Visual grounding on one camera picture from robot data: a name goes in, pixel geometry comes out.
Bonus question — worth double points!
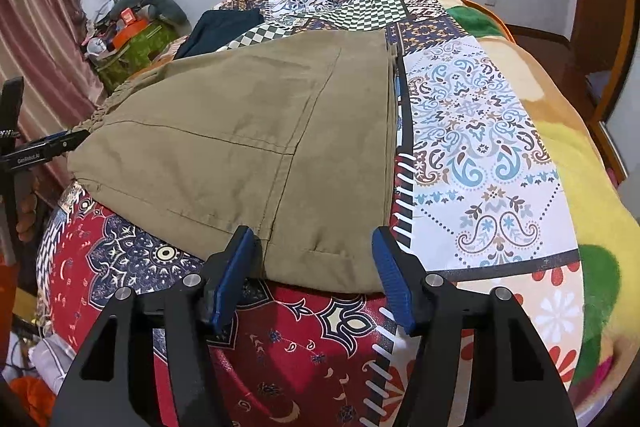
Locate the khaki olive pants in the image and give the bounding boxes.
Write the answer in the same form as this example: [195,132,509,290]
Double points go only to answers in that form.
[67,30,397,294]

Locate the left hand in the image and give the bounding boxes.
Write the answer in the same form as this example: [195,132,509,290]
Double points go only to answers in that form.
[16,174,38,244]

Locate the pink striped curtain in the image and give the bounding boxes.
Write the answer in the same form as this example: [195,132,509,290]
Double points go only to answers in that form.
[1,0,105,141]

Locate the orange box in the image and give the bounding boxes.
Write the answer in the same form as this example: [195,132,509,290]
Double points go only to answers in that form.
[112,8,149,50]

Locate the patchwork patterned bedspread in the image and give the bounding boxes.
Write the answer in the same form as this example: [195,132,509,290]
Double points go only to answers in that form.
[41,0,584,426]

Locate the yellow green fleece blanket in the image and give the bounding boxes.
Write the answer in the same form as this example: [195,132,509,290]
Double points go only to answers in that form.
[438,0,639,412]

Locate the grey plush toy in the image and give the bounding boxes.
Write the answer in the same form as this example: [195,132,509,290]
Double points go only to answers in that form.
[108,0,188,26]

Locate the dark navy folded garment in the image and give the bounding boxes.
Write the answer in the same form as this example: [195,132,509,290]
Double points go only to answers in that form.
[174,9,265,60]

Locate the brown wooden door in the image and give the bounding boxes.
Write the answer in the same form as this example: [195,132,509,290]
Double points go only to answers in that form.
[504,0,640,183]

